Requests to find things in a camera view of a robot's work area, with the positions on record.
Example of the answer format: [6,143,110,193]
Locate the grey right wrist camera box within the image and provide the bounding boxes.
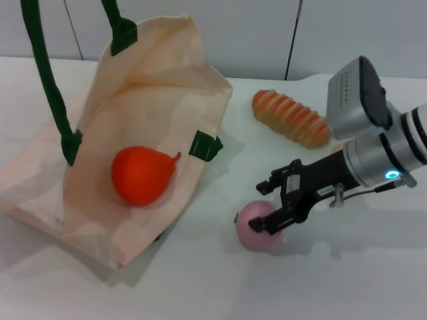
[326,55,394,141]

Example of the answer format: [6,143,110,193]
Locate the striped toy bread loaf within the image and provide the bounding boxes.
[251,89,333,150]

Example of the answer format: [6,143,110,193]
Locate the white canvas handbag green handles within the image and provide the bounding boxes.
[0,0,234,288]

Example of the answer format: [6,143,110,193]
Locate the orange toy fruit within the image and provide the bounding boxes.
[111,145,183,208]

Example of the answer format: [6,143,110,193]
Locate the pink toy peach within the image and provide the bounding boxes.
[232,199,290,253]

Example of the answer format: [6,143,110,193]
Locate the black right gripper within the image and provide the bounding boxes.
[248,148,360,237]

